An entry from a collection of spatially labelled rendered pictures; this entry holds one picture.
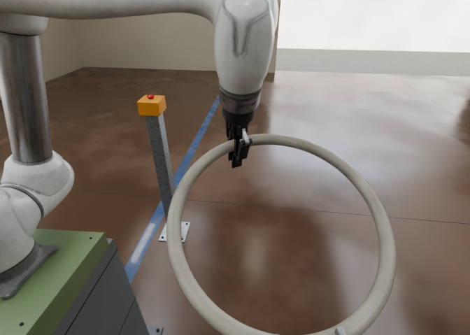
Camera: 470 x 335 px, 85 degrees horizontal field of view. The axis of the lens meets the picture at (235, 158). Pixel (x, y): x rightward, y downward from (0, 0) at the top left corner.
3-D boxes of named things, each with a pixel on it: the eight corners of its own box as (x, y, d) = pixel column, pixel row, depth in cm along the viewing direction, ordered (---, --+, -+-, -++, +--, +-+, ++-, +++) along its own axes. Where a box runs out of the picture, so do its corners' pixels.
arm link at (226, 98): (227, 100, 49) (226, 122, 54) (270, 90, 51) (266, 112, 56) (212, 71, 54) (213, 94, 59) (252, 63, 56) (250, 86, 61)
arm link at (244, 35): (264, 101, 49) (270, 61, 57) (279, 19, 37) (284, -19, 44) (208, 93, 50) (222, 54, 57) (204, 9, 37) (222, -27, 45)
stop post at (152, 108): (190, 222, 210) (173, 91, 151) (184, 243, 193) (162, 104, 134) (166, 221, 211) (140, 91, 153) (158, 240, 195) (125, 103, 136)
